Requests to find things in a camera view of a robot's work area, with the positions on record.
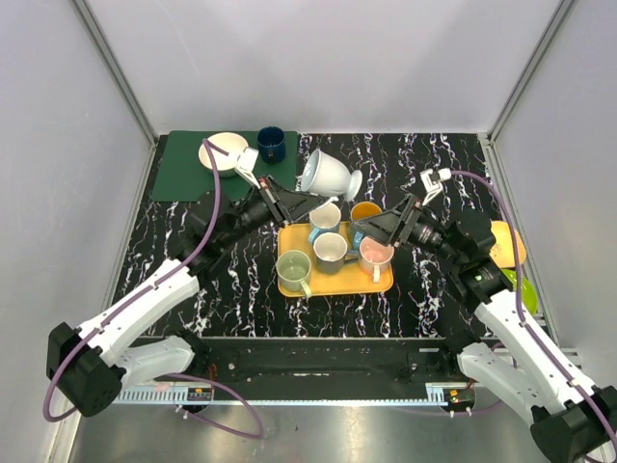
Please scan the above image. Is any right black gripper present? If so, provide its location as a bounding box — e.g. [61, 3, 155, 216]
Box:
[351, 193, 465, 267]

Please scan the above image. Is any light blue footed mug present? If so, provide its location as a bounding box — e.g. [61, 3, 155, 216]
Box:
[300, 149, 363, 202]

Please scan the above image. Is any light green mug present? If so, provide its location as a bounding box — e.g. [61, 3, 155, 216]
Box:
[276, 250, 312, 298]

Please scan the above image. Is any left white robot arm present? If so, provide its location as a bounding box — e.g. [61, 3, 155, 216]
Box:
[43, 176, 337, 422]

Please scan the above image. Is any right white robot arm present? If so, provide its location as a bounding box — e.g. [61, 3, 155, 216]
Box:
[351, 195, 616, 462]

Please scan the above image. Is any orange interior blue mug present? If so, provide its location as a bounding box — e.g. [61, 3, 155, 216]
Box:
[348, 202, 383, 249]

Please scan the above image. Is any pink mug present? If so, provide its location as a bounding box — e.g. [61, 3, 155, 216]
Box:
[359, 236, 394, 284]

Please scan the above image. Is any white interior grey mug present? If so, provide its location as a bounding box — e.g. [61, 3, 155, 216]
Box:
[312, 232, 360, 275]

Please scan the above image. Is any dark blue mug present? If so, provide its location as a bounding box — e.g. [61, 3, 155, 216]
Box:
[256, 126, 286, 164]

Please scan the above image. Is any orange plastic tray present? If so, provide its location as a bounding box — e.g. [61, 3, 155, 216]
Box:
[278, 223, 394, 296]

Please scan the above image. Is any yellow square plate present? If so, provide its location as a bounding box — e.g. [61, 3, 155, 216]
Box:
[490, 220, 527, 268]

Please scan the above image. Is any cream bowl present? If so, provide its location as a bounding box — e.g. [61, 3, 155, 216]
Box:
[206, 132, 249, 177]

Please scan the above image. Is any dark green mat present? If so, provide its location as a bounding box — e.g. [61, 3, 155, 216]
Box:
[150, 130, 299, 203]

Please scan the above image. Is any lime green plate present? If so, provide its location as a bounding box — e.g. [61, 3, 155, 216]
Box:
[502, 268, 539, 315]

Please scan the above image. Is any white mug blue handle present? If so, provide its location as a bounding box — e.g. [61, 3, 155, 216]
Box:
[308, 203, 341, 244]

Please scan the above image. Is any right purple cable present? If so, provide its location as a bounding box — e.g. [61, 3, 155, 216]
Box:
[443, 169, 617, 463]

